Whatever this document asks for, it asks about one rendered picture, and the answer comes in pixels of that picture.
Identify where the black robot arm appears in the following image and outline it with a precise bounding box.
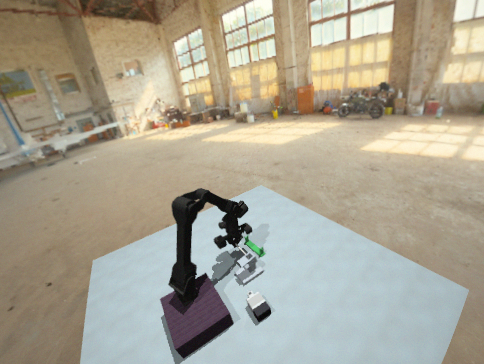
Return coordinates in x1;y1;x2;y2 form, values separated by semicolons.
168;188;248;307

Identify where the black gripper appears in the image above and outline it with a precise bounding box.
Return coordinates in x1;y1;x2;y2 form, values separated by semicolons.
213;223;252;249

